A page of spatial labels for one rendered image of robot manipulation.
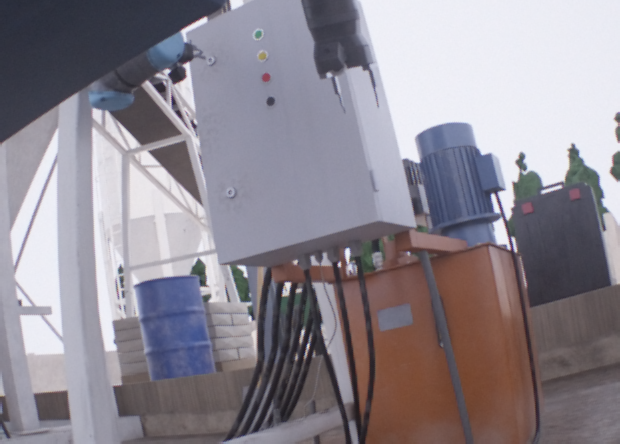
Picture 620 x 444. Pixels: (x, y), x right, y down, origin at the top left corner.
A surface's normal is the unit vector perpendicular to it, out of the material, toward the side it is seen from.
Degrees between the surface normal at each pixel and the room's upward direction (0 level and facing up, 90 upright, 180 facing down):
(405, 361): 90
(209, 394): 90
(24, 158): 110
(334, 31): 122
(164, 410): 90
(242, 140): 90
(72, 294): 80
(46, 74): 180
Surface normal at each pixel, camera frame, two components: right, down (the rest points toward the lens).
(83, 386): -0.53, -0.24
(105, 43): 0.18, 0.97
